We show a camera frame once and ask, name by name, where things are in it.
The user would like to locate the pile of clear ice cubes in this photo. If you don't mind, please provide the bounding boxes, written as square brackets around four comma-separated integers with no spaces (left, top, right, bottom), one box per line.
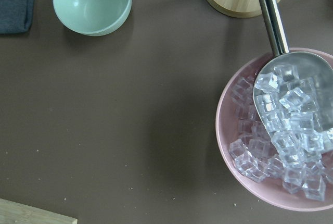
[228,64,332,201]

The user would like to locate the steel ice scoop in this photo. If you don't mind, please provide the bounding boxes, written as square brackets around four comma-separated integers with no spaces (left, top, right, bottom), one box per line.
[253,0,332,130]

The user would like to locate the mint green bowl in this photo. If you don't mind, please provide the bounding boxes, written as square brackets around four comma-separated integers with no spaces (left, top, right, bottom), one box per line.
[53,0,132,36]

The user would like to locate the grey folded cloth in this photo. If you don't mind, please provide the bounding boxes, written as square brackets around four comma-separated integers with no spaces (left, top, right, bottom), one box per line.
[1,0,34,34]

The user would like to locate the pink bowl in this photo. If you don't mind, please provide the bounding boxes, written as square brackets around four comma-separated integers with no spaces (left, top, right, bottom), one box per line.
[215,53,332,212]

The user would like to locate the bamboo cutting board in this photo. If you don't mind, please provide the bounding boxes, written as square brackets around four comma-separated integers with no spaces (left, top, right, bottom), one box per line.
[1,199,78,224]

